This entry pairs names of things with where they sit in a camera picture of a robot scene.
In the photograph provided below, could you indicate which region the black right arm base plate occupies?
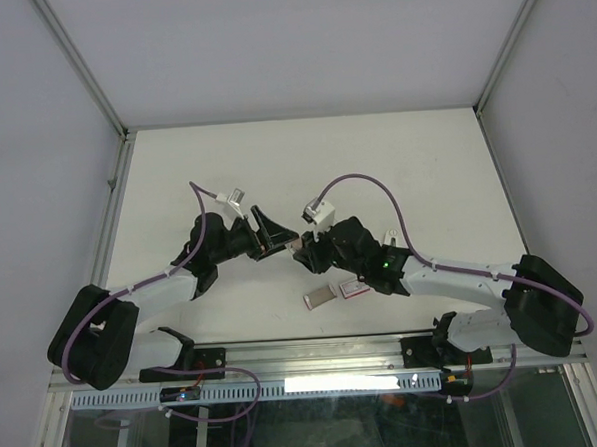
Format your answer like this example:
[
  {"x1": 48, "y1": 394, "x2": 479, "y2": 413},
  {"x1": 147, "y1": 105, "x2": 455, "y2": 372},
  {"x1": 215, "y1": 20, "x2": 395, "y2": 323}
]
[{"x1": 399, "y1": 335, "x2": 493, "y2": 369}]

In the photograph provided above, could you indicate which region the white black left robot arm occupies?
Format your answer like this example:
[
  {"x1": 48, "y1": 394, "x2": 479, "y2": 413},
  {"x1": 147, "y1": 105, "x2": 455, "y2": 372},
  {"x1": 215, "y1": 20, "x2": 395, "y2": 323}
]
[{"x1": 47, "y1": 207, "x2": 299, "y2": 390}]

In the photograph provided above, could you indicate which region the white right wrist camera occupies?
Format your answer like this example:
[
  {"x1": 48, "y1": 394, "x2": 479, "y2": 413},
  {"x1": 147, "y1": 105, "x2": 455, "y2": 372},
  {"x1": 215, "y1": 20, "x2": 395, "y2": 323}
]
[{"x1": 302, "y1": 197, "x2": 335, "y2": 236}]

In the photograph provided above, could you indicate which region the aluminium frame post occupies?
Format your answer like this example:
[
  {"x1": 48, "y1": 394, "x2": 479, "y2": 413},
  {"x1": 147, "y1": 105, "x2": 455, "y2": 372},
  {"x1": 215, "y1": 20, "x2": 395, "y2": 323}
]
[
  {"x1": 474, "y1": 0, "x2": 539, "y2": 119},
  {"x1": 28, "y1": 0, "x2": 129, "y2": 140}
]

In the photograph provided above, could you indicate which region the red white staple box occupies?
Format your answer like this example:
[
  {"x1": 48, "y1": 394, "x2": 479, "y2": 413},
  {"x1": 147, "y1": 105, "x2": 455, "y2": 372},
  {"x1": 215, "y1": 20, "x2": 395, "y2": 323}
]
[{"x1": 339, "y1": 279, "x2": 370, "y2": 299}]

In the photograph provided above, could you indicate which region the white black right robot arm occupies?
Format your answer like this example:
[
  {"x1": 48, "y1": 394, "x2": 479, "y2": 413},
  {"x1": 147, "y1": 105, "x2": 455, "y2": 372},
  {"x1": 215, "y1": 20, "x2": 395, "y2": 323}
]
[{"x1": 293, "y1": 217, "x2": 584, "y2": 363}]

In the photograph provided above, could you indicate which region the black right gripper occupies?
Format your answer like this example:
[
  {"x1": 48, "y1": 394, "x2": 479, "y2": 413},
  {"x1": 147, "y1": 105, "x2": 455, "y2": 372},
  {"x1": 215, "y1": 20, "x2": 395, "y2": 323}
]
[{"x1": 292, "y1": 218, "x2": 366, "y2": 281}]

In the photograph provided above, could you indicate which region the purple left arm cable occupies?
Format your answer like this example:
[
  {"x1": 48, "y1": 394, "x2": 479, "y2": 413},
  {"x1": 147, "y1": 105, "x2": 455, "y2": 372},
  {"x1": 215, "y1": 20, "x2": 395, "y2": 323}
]
[{"x1": 50, "y1": 178, "x2": 232, "y2": 385}]

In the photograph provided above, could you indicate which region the white slotted cable duct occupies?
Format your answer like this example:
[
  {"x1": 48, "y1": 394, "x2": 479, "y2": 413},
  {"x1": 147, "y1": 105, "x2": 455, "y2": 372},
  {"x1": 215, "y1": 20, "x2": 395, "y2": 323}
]
[{"x1": 71, "y1": 372, "x2": 441, "y2": 411}]

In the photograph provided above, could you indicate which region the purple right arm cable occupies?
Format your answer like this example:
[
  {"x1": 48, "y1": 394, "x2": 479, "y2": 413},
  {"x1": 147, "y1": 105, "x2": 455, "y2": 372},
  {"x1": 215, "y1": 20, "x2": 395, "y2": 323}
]
[{"x1": 315, "y1": 161, "x2": 596, "y2": 351}]

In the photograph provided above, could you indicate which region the right aluminium frame post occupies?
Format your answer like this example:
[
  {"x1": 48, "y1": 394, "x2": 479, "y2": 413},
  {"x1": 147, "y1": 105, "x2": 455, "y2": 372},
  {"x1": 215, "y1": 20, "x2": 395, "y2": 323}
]
[{"x1": 474, "y1": 0, "x2": 539, "y2": 119}]

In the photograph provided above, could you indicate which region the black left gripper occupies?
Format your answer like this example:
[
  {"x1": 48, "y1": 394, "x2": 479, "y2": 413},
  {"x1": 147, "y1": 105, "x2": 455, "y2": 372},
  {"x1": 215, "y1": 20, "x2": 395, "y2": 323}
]
[{"x1": 209, "y1": 204, "x2": 299, "y2": 265}]

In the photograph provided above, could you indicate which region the left aluminium frame post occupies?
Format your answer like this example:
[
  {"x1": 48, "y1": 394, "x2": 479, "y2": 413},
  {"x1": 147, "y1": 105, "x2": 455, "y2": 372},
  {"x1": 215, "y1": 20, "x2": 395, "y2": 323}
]
[{"x1": 28, "y1": 0, "x2": 129, "y2": 140}]

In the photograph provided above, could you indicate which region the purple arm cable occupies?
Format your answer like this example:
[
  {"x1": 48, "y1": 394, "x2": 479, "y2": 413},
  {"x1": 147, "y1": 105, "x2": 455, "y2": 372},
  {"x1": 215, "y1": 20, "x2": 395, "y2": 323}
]
[
  {"x1": 50, "y1": 178, "x2": 232, "y2": 385},
  {"x1": 315, "y1": 161, "x2": 596, "y2": 351}
]

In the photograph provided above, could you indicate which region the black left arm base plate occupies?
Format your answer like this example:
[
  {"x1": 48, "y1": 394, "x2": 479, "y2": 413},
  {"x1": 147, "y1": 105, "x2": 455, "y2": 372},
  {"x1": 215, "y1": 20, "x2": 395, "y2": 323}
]
[{"x1": 138, "y1": 347, "x2": 227, "y2": 383}]

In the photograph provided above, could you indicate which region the aluminium mounting rail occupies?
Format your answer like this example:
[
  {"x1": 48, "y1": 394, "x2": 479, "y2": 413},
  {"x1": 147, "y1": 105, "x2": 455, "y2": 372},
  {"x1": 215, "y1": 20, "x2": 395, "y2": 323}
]
[{"x1": 48, "y1": 333, "x2": 589, "y2": 393}]

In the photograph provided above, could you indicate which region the white stapler magazine part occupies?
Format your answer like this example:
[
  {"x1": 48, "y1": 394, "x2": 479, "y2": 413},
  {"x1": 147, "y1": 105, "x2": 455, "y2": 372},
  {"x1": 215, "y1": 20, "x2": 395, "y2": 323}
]
[{"x1": 383, "y1": 229, "x2": 399, "y2": 247}]

